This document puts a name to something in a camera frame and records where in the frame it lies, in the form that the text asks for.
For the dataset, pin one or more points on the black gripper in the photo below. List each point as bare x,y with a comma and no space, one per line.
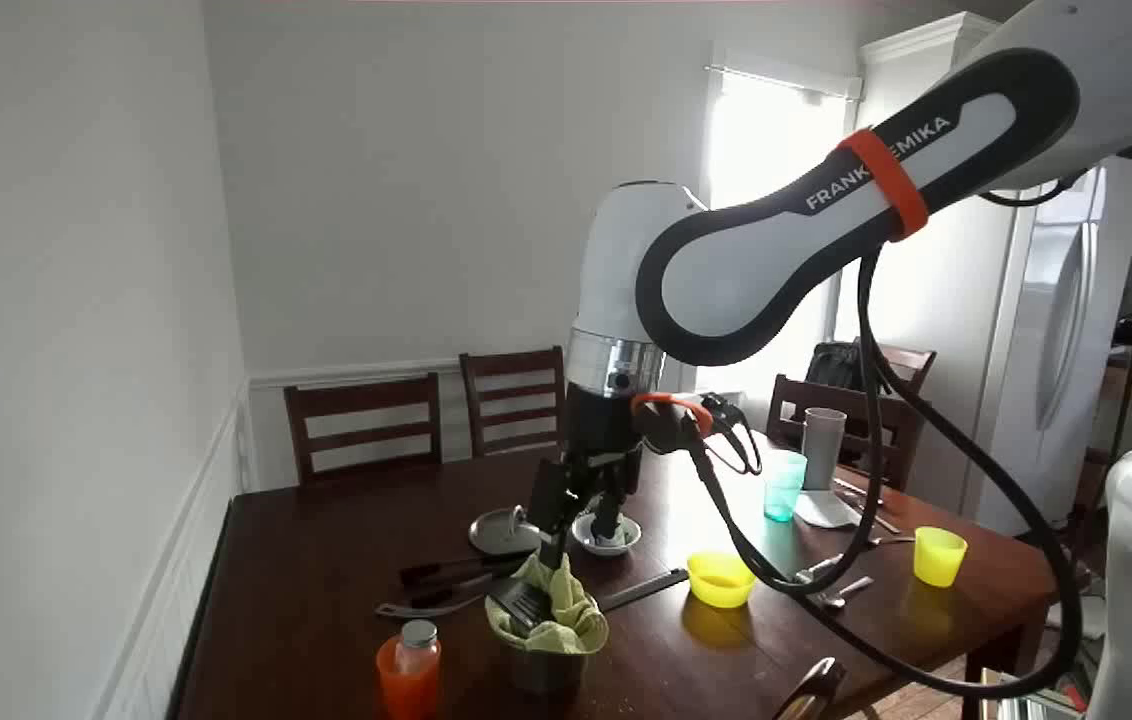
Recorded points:
607,427

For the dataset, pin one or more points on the silver fork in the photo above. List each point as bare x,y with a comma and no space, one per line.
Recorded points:
822,569

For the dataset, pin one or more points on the silver spoon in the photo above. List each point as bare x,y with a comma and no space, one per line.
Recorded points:
851,589

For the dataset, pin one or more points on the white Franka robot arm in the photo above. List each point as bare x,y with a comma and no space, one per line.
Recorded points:
749,254

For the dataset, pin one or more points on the silver metal bowl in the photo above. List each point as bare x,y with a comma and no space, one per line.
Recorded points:
607,546

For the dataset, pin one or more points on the yellow bowl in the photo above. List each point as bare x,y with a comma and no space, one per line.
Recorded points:
721,580

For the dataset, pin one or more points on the silver table knife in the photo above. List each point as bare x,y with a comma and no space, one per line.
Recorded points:
644,589

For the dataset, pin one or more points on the round grey pot lid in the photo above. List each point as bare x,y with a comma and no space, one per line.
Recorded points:
507,529

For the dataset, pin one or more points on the light green cloth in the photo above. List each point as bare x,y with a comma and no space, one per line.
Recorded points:
571,605

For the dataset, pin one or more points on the dark wooden chair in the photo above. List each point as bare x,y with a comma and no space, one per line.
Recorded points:
509,362
366,397
909,362
822,662
796,397

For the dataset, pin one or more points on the black spatula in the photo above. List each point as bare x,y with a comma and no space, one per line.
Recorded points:
448,575

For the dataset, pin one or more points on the teal plastic cup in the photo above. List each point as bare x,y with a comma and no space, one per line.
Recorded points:
785,484

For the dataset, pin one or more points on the metal pot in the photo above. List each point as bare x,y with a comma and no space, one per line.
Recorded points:
546,674

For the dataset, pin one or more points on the grey long utensil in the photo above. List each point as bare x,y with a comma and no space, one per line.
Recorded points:
431,608

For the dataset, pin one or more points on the white plate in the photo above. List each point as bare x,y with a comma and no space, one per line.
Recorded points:
828,510

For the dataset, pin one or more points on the tall grey cup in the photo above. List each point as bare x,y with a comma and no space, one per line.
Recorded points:
824,446

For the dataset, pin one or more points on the silver cutlery piece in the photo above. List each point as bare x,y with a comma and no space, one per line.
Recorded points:
868,514

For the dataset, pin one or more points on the orange bottle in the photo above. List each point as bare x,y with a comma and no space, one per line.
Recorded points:
411,674

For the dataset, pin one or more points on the yellow plastic cup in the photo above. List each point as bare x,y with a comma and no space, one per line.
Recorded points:
941,561

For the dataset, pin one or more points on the bright window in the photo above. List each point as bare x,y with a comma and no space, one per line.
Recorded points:
766,132

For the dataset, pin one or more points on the white refrigerator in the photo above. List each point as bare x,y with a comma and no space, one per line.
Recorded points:
1058,345

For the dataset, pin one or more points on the white tall cabinet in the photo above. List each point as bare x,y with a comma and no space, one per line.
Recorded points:
917,74

